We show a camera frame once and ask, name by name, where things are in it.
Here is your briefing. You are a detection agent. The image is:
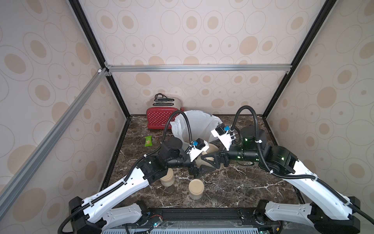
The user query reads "beige jar lid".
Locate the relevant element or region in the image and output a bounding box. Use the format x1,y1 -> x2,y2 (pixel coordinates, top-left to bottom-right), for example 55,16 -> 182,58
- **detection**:
201,143 -> 219,161

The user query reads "glass rice jar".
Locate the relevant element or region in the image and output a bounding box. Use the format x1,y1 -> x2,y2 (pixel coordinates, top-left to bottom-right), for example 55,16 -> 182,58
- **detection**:
189,179 -> 205,200
195,153 -> 221,177
160,168 -> 175,187

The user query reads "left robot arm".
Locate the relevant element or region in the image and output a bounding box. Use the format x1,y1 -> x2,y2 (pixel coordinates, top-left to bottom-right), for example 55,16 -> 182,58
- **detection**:
57,110 -> 208,234

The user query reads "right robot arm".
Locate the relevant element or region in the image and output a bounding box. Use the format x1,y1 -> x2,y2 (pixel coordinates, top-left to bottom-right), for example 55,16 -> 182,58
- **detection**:
196,105 -> 374,234

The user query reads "white plastic bin liner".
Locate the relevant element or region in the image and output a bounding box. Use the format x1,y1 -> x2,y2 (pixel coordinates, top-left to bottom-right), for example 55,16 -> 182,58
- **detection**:
170,110 -> 223,142

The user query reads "green snack packet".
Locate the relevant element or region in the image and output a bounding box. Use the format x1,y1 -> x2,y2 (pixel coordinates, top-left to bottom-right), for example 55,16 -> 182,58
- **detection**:
144,136 -> 153,147

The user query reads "red polka dot toaster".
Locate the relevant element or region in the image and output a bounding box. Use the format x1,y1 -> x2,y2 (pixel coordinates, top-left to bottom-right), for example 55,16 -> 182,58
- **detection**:
146,96 -> 183,129

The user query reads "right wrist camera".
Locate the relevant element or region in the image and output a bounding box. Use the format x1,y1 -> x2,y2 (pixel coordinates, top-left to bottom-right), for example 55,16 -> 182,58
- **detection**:
211,123 -> 236,151

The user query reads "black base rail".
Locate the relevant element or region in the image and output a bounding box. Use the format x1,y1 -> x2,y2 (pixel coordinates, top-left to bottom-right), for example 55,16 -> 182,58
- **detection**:
72,206 -> 322,234

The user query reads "horizontal aluminium rail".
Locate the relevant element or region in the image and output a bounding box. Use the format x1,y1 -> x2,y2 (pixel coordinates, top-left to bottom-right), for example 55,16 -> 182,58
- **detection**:
107,64 -> 292,73

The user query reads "left side aluminium rail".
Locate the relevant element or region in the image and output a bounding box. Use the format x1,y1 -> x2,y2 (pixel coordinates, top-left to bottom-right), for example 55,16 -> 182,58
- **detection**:
1,68 -> 108,219

